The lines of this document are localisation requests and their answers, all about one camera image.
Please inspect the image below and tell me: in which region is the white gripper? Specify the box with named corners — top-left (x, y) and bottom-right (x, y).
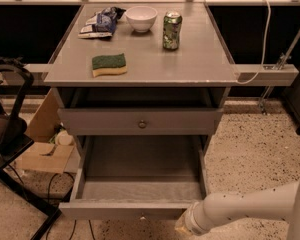
top-left (174, 201), bottom-right (210, 236)

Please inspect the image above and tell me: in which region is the grey drawer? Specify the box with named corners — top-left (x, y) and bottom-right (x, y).
top-left (59, 136), bottom-right (206, 220)
top-left (57, 87), bottom-right (224, 137)

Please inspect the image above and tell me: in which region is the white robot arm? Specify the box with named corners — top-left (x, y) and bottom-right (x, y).
top-left (175, 180), bottom-right (300, 240)

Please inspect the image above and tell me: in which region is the grey top drawer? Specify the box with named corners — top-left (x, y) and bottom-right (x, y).
top-left (57, 87), bottom-right (224, 137)

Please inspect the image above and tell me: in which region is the grey drawer cabinet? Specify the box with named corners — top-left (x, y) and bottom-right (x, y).
top-left (45, 3), bottom-right (235, 146)

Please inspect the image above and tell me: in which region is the white roll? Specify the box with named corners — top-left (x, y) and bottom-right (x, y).
top-left (55, 131), bottom-right (74, 146)

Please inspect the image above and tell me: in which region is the cardboard box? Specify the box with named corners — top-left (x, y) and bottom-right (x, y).
top-left (16, 90), bottom-right (74, 173)

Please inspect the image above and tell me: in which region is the green yellow sponge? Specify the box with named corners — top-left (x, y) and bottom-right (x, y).
top-left (92, 53), bottom-right (127, 77)

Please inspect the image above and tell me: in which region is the metal diagonal strut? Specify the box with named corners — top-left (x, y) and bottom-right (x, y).
top-left (258, 29), bottom-right (300, 115)

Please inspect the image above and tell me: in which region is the black chair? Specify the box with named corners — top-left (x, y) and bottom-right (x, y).
top-left (0, 58), bottom-right (61, 240)

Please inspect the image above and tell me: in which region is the green soda can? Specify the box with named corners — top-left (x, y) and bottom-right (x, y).
top-left (163, 11), bottom-right (182, 50)

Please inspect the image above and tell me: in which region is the white ceramic bowl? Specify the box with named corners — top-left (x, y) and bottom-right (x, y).
top-left (125, 6), bottom-right (158, 33)

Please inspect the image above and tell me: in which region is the blue chip bag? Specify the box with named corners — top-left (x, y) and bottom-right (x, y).
top-left (78, 7), bottom-right (126, 38)

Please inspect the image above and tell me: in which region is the black floor cable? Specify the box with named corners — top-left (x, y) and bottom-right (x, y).
top-left (44, 171), bottom-right (96, 240)

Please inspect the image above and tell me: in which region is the grey horizontal rail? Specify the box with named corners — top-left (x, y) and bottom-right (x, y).
top-left (27, 64), bottom-right (298, 87)

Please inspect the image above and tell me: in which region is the white cable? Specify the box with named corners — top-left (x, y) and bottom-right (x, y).
top-left (235, 0), bottom-right (272, 86)

